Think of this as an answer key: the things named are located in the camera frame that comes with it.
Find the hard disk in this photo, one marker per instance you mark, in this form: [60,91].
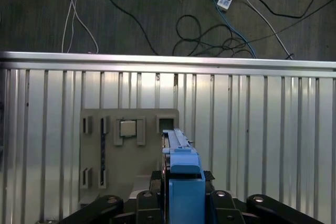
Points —
[186,195]

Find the silver CPU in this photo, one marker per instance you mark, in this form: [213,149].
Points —
[128,128]

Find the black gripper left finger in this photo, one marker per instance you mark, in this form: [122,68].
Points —
[149,208]

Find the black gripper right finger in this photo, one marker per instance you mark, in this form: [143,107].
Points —
[223,208]

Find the grey plastic parts rack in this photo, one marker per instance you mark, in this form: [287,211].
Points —
[131,161]

